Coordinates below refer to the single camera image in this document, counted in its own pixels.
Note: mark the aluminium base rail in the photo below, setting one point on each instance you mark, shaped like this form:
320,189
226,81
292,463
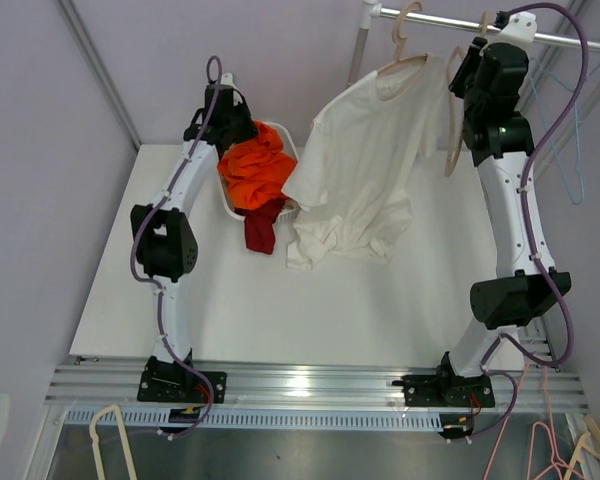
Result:
293,387

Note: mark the dark red t shirt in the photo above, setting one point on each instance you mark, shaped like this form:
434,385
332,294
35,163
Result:
259,226

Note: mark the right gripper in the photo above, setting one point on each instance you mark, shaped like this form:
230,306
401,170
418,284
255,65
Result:
472,61

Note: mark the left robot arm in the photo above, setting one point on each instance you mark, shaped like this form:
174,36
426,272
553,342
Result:
164,249

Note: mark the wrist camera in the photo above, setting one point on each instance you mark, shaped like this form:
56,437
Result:
517,29
227,79

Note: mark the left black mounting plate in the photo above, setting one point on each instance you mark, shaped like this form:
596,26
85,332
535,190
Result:
189,390

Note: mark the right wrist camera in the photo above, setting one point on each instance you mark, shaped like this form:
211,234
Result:
517,29

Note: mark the white perforated plastic basket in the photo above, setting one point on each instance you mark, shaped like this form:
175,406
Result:
290,209

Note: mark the white slotted cable duct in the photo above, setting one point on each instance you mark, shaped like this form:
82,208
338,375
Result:
391,421

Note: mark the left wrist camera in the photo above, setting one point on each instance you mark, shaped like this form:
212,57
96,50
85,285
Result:
227,79

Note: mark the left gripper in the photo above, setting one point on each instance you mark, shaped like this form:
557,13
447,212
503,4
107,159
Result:
250,130

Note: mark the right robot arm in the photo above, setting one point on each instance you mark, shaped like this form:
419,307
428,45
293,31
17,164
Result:
526,283

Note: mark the white t shirt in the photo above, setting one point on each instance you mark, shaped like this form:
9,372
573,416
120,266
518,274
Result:
351,180

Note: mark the black mounting plate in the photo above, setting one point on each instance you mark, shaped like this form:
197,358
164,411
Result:
189,390
420,392

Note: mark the blue hanger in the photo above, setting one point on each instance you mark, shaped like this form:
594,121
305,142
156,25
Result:
589,97
572,175

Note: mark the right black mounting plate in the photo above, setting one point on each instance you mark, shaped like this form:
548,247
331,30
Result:
420,392

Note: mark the orange t shirt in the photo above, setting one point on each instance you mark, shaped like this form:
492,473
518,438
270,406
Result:
256,170

